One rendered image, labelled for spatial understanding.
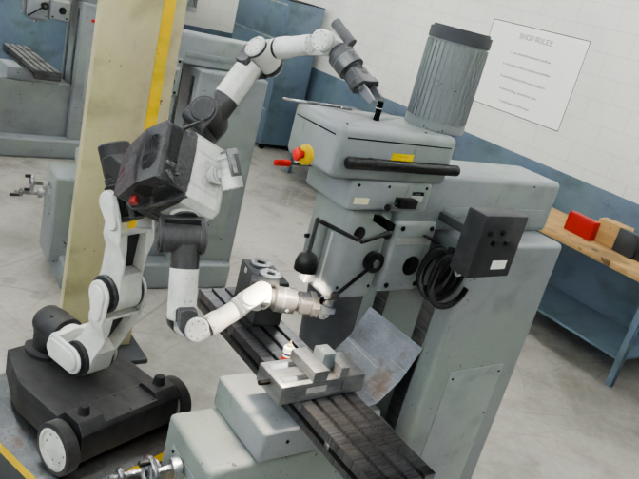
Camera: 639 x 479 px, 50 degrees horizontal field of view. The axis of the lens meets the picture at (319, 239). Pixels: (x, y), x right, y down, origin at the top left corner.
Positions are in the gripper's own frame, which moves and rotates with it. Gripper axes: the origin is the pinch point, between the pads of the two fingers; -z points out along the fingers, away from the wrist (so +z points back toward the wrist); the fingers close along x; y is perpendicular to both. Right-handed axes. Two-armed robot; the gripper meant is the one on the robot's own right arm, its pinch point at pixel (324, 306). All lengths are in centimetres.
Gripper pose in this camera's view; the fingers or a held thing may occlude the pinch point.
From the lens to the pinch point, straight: 235.4
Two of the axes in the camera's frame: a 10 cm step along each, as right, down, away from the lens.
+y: -2.4, 9.1, 3.3
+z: -9.6, -1.7, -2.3
